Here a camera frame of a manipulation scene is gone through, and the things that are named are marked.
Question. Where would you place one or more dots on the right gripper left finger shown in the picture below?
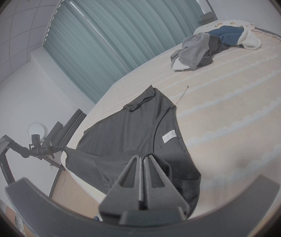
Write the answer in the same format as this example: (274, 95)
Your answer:
(125, 194)

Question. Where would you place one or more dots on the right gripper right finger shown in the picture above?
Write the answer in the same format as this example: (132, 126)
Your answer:
(161, 194)

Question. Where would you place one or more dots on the black T-shirt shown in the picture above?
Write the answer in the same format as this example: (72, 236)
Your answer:
(130, 137)

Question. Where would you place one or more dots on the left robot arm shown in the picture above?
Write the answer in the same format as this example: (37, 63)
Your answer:
(2, 147)

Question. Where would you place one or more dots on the bed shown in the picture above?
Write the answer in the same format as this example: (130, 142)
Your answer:
(241, 107)

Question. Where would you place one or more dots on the pile of clothes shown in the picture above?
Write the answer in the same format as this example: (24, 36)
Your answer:
(194, 50)

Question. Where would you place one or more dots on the black chest of drawers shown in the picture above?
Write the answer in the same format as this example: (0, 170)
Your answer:
(68, 125)

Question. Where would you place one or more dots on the round white mirror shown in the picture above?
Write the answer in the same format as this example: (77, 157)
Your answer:
(35, 129)

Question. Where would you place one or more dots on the blue-green curtain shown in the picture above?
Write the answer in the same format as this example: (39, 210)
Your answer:
(81, 58)
(143, 16)

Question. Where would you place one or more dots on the grey bedside table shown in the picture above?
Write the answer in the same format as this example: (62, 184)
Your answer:
(207, 17)

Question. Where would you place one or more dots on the white printed pillow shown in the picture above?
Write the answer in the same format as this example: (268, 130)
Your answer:
(229, 23)

